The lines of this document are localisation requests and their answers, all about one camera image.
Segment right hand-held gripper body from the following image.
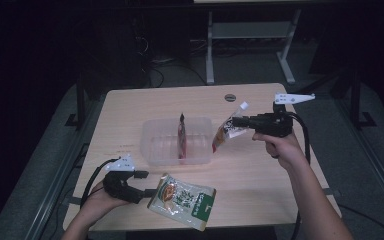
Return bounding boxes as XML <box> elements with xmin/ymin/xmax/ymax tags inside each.
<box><xmin>256</xmin><ymin>92</ymin><xmax>316</xmax><ymax>139</ymax></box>

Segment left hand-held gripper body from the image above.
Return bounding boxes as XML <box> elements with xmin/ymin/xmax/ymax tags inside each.
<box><xmin>102</xmin><ymin>154</ymin><xmax>146</xmax><ymax>205</ymax></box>

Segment red and white spouted pouch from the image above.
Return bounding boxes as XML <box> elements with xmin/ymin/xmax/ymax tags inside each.
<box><xmin>211</xmin><ymin>101</ymin><xmax>250</xmax><ymax>154</ymax></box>

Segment green and white food packet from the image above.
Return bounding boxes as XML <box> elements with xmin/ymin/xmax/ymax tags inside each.
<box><xmin>146</xmin><ymin>172</ymin><xmax>217</xmax><ymax>232</ymax></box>

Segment clear plastic container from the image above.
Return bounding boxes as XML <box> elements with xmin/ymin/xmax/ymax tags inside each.
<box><xmin>139</xmin><ymin>116</ymin><xmax>215</xmax><ymax>167</ymax></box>

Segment red and black snack packet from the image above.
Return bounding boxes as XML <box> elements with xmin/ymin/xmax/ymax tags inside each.
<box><xmin>177</xmin><ymin>112</ymin><xmax>188</xmax><ymax>165</ymax></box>

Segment person's left hand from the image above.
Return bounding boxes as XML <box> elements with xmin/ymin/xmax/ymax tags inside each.
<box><xmin>79</xmin><ymin>181</ymin><xmax>131</xmax><ymax>228</ymax></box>

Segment person's right hand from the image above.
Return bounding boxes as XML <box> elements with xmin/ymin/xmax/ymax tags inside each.
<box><xmin>251</xmin><ymin>130</ymin><xmax>310</xmax><ymax>172</ymax></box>

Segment black metal stand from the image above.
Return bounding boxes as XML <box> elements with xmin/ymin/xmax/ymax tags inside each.
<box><xmin>346</xmin><ymin>69</ymin><xmax>378</xmax><ymax>130</ymax></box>
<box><xmin>64</xmin><ymin>74</ymin><xmax>88</xmax><ymax>130</ymax></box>

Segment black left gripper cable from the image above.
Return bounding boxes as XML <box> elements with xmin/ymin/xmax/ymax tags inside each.
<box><xmin>79</xmin><ymin>157</ymin><xmax>120</xmax><ymax>210</ymax></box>

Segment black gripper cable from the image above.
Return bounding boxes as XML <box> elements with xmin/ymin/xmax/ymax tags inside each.
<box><xmin>289</xmin><ymin>112</ymin><xmax>312</xmax><ymax>240</ymax></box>
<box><xmin>79</xmin><ymin>157</ymin><xmax>120</xmax><ymax>210</ymax></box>

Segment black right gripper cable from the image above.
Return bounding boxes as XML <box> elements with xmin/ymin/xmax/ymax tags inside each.
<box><xmin>289</xmin><ymin>112</ymin><xmax>312</xmax><ymax>240</ymax></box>

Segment aluminium floor rail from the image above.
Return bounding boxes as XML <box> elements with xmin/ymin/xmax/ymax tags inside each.
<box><xmin>334</xmin><ymin>98</ymin><xmax>384</xmax><ymax>218</ymax></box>
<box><xmin>24</xmin><ymin>99</ymin><xmax>96</xmax><ymax>240</ymax></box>

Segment white metal desk frame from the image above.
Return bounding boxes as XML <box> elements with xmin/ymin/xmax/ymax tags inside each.
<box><xmin>205</xmin><ymin>8</ymin><xmax>303</xmax><ymax>85</ymax></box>

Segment tangle of black cables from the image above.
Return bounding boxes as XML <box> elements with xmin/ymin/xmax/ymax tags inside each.
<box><xmin>136</xmin><ymin>34</ymin><xmax>208</xmax><ymax>88</ymax></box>

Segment black floor cable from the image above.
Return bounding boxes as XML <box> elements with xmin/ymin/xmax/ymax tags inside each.
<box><xmin>338</xmin><ymin>203</ymin><xmax>384</xmax><ymax>240</ymax></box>

